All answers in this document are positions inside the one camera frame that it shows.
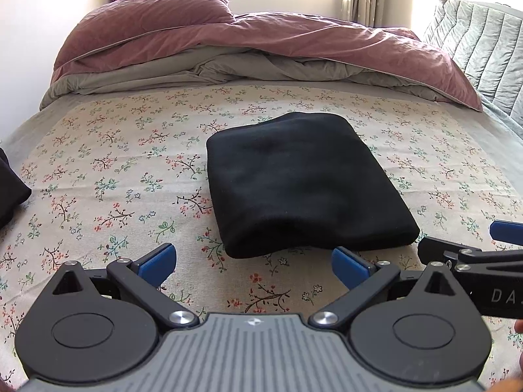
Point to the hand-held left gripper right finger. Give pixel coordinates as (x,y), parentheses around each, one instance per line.
(347,265)

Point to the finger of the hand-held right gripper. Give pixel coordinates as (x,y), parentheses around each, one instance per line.
(437,249)
(508,230)

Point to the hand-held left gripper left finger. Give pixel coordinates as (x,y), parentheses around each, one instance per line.
(161,265)

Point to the black pants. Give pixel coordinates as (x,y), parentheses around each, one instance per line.
(302,179)

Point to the person's right hand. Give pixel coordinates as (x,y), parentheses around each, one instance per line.
(519,328)

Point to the pale blue patterned cloth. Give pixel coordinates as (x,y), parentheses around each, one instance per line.
(506,114)

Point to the floral bed sheet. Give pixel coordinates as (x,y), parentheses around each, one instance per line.
(122,139)

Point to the dark folded cloth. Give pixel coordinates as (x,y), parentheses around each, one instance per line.
(12,188)

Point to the pink and grey duvet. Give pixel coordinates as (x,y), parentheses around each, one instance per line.
(327,45)

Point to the pink pillow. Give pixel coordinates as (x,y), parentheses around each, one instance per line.
(143,20)

